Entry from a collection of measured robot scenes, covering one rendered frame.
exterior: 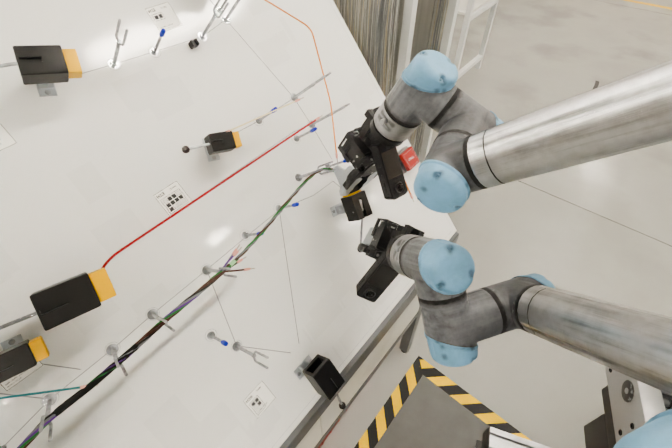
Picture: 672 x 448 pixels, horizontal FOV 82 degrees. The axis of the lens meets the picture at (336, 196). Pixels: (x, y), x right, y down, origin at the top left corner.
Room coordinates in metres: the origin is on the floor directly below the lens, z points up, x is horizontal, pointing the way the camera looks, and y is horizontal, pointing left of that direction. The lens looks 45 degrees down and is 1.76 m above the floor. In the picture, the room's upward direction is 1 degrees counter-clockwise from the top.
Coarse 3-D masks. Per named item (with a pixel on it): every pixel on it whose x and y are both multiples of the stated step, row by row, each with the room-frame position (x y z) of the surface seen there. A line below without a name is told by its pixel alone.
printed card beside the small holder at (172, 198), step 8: (176, 184) 0.52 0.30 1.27; (160, 192) 0.50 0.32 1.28; (168, 192) 0.50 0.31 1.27; (176, 192) 0.51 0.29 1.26; (184, 192) 0.52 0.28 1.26; (160, 200) 0.49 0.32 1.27; (168, 200) 0.49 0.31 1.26; (176, 200) 0.50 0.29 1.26; (184, 200) 0.50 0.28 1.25; (168, 208) 0.48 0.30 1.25; (176, 208) 0.49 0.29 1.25
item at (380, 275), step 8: (384, 256) 0.43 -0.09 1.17; (376, 264) 0.43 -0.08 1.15; (384, 264) 0.42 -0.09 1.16; (368, 272) 0.43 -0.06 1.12; (376, 272) 0.42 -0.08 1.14; (384, 272) 0.42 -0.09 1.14; (392, 272) 0.42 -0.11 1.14; (360, 280) 0.42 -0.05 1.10; (368, 280) 0.41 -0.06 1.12; (376, 280) 0.41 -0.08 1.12; (384, 280) 0.41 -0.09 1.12; (392, 280) 0.41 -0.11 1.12; (360, 288) 0.40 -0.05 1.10; (368, 288) 0.40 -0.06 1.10; (376, 288) 0.40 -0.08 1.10; (384, 288) 0.40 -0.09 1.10; (360, 296) 0.40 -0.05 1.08; (368, 296) 0.39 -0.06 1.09; (376, 296) 0.40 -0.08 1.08
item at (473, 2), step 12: (468, 0) 3.04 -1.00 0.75; (480, 0) 3.33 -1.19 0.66; (492, 0) 3.39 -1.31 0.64; (468, 12) 3.03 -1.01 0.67; (480, 12) 3.19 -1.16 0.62; (492, 12) 3.46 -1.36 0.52; (468, 24) 3.03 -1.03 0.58; (480, 48) 3.47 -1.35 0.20; (456, 60) 3.04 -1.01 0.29; (480, 60) 3.45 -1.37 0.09
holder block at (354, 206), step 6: (360, 192) 0.60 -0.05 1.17; (342, 198) 0.60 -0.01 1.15; (348, 198) 0.59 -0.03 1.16; (354, 198) 0.59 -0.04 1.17; (360, 198) 0.59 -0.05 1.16; (366, 198) 0.60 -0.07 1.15; (348, 204) 0.58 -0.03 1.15; (354, 204) 0.57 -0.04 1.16; (366, 204) 0.59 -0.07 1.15; (348, 210) 0.58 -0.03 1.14; (354, 210) 0.57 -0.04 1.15; (360, 210) 0.57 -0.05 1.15; (366, 210) 0.58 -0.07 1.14; (348, 216) 0.58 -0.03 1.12; (354, 216) 0.56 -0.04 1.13; (360, 216) 0.56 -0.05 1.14; (366, 216) 0.57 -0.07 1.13
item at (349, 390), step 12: (408, 312) 0.65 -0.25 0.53; (396, 324) 0.59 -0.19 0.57; (384, 336) 0.54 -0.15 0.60; (396, 336) 0.61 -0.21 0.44; (384, 348) 0.55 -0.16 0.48; (372, 360) 0.50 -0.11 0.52; (360, 372) 0.45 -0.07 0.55; (348, 384) 0.41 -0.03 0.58; (360, 384) 0.46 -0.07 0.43; (336, 396) 0.37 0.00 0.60; (348, 396) 0.41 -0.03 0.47; (336, 408) 0.36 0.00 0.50; (324, 420) 0.32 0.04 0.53; (324, 432) 0.32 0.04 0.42
